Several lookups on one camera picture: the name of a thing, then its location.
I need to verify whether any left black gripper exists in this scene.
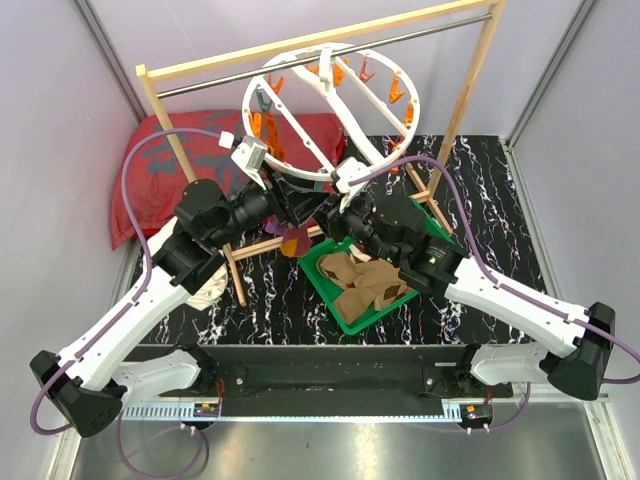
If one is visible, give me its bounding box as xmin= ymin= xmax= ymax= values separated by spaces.
xmin=211 ymin=162 xmax=331 ymax=249

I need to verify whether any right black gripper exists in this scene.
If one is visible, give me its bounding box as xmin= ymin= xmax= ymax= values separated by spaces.
xmin=313 ymin=187 xmax=402 ymax=266

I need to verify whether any purple striped sock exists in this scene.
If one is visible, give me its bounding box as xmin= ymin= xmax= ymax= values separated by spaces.
xmin=280 ymin=227 xmax=312 ymax=258
xmin=264 ymin=218 xmax=288 ymax=236

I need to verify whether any tan sock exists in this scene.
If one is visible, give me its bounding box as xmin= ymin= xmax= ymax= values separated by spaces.
xmin=316 ymin=251 xmax=412 ymax=325

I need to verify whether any orange sock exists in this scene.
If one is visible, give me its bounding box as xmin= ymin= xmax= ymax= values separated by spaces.
xmin=248 ymin=112 xmax=285 ymax=161

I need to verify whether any white round sock hanger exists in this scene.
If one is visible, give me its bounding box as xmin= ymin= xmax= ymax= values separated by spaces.
xmin=241 ymin=43 xmax=421 ymax=184

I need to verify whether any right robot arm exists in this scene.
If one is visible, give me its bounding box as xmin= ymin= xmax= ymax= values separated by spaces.
xmin=315 ymin=195 xmax=615 ymax=401

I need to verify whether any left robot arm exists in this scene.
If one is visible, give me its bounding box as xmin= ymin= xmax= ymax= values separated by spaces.
xmin=29 ymin=171 xmax=330 ymax=437

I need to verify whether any green plastic tray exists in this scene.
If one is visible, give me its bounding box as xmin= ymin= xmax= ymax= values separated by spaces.
xmin=299 ymin=195 xmax=464 ymax=335

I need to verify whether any white crumpled cloth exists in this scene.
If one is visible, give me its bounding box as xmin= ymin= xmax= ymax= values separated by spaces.
xmin=144 ymin=224 xmax=230 ymax=311

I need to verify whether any red patterned pillow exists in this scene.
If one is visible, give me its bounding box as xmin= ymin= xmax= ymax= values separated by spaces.
xmin=109 ymin=109 xmax=345 ymax=249

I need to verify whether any wooden clothes rack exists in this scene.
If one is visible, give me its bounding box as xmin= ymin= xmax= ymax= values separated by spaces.
xmin=135 ymin=0 xmax=507 ymax=307

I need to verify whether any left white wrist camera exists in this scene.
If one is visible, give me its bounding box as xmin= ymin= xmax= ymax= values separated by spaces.
xmin=218 ymin=131 xmax=268 ymax=191

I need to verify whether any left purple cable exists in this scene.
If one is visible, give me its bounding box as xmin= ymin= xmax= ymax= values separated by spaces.
xmin=29 ymin=127 xmax=224 ymax=435

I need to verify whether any purple cable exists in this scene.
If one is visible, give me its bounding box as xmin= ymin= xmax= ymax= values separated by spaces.
xmin=29 ymin=127 xmax=224 ymax=435
xmin=349 ymin=154 xmax=640 ymax=384

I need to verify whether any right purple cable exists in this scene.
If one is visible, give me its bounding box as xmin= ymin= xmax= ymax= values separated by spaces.
xmin=349 ymin=154 xmax=640 ymax=384

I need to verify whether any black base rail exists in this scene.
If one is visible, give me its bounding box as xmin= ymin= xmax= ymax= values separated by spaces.
xmin=142 ymin=345 xmax=513 ymax=422

